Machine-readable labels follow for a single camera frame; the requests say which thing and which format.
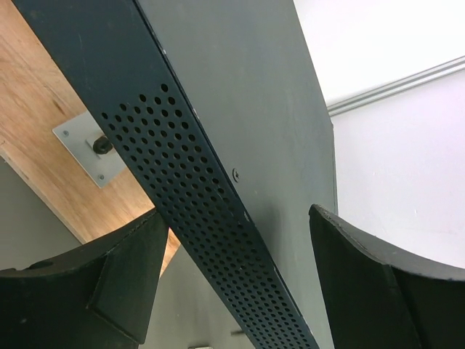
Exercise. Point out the grey metal mounting bracket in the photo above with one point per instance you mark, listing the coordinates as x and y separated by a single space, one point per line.
89 146

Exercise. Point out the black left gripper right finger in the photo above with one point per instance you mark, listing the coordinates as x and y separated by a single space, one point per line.
378 295

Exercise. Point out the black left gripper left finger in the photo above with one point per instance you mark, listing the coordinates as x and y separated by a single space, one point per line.
98 295

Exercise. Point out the wooden board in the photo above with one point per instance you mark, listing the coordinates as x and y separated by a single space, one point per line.
48 202

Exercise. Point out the dark blue network switch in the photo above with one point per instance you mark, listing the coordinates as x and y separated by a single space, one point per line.
216 109

